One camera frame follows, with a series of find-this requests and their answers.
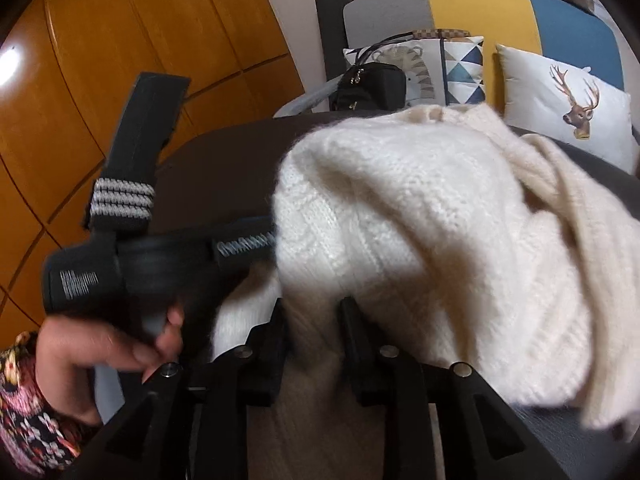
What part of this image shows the floral sleeve forearm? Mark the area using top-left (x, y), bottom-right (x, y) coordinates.
top-left (1, 332), bottom-right (84, 479)

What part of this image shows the triangle pattern pillow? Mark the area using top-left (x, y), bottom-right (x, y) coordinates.
top-left (343, 35), bottom-right (486, 107)

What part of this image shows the white deer print pillow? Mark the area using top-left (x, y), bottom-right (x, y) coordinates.
top-left (497, 44), bottom-right (639, 174)

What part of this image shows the grey yellow blue sofa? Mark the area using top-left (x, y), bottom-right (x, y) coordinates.
top-left (286, 0), bottom-right (639, 144)

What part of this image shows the cream knitted sweater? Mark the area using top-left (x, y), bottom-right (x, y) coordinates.
top-left (209, 103), bottom-right (640, 480)

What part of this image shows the wooden wardrobe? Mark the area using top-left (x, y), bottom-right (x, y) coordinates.
top-left (1, 0), bottom-right (303, 346)

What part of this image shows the black handbag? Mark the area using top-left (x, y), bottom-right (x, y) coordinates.
top-left (330, 62), bottom-right (407, 112)

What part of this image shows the person's left hand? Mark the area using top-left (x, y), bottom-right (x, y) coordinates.
top-left (35, 304), bottom-right (184, 426)

